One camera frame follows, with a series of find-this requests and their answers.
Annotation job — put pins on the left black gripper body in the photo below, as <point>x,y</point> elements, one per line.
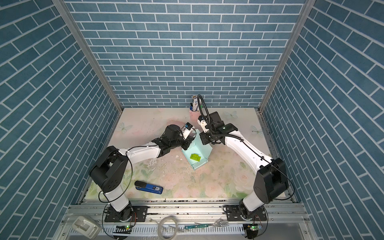
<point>179,142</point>

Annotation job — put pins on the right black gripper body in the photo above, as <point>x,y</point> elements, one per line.
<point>208,136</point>

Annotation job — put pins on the green plastic block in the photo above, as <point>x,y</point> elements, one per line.
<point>195,157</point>

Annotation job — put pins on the light blue paper box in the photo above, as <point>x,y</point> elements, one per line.
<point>197,147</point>

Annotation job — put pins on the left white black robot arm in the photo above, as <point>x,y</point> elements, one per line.
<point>109,169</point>

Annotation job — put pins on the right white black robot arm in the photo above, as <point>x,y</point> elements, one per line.
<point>271,175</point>

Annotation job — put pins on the pink pen holder cup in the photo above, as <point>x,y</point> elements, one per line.
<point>194,115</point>

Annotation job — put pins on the blue black stapler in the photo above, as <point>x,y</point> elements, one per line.
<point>149,188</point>

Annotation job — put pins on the metal fork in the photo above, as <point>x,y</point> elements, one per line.
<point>218,224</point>

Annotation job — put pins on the white plastic holder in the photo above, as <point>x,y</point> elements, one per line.
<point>87,227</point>

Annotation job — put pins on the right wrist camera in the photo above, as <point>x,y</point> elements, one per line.
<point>203,124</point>

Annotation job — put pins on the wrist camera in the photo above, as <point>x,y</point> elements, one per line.
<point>187,130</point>
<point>203,124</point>

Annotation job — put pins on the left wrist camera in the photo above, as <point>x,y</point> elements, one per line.
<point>187,130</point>

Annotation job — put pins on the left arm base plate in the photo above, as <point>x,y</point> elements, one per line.
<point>128,214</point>

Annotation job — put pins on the aluminium frame rail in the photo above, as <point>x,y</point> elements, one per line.
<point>167,219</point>

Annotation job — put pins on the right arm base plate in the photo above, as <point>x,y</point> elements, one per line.
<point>236,213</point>

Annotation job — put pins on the green handled tool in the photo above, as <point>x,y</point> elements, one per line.
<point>196,226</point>

